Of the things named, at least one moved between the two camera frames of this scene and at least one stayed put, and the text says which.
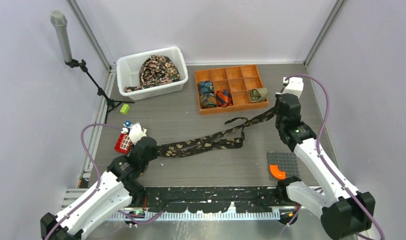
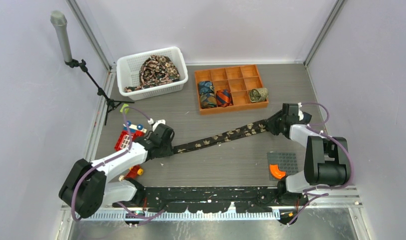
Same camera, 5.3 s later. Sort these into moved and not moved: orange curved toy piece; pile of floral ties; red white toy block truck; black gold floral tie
Moved: black gold floral tie
Not moved: pile of floral ties; orange curved toy piece; red white toy block truck
